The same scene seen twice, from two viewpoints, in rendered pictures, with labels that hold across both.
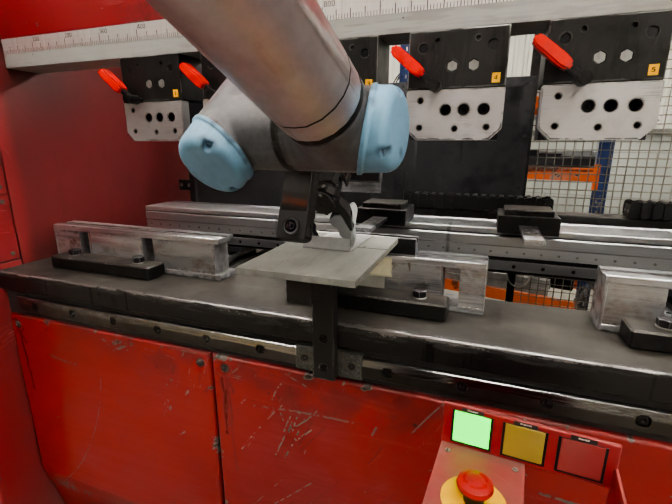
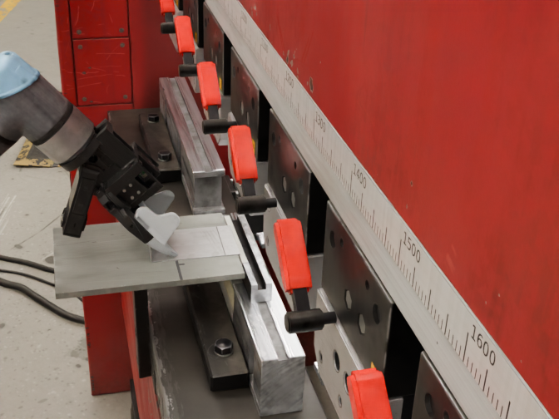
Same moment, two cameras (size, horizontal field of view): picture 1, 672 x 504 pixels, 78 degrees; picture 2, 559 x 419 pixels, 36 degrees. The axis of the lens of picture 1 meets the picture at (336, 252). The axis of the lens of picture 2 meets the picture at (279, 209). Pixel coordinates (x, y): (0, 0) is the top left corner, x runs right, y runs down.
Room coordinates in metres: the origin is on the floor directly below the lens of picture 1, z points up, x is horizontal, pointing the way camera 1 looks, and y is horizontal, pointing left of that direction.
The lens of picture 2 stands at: (0.20, -0.97, 1.67)
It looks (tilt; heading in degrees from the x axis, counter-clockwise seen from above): 29 degrees down; 55
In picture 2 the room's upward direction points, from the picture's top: 2 degrees clockwise
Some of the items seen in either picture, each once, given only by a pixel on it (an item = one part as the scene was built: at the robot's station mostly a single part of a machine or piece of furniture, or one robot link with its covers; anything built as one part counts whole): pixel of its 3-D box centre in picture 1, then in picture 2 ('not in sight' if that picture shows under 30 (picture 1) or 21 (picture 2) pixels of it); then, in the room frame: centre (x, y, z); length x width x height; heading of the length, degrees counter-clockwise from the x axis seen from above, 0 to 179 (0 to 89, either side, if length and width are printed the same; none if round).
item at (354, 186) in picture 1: (355, 166); not in sight; (0.79, -0.04, 1.13); 0.10 x 0.02 x 0.10; 70
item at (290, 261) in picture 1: (327, 253); (145, 252); (0.66, 0.01, 1.00); 0.26 x 0.18 x 0.01; 160
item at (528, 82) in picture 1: (333, 159); not in sight; (1.35, 0.01, 1.12); 1.13 x 0.02 x 0.44; 70
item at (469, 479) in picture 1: (474, 492); not in sight; (0.38, -0.15, 0.79); 0.04 x 0.04 x 0.04
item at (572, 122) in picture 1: (595, 83); (323, 209); (0.66, -0.39, 1.26); 0.15 x 0.09 x 0.17; 70
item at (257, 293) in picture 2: (365, 241); (246, 255); (0.79, -0.06, 0.99); 0.20 x 0.03 x 0.03; 70
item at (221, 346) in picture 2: (419, 293); (223, 347); (0.69, -0.15, 0.91); 0.03 x 0.03 x 0.02
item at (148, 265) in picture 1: (106, 264); (158, 145); (0.95, 0.55, 0.89); 0.30 x 0.05 x 0.03; 70
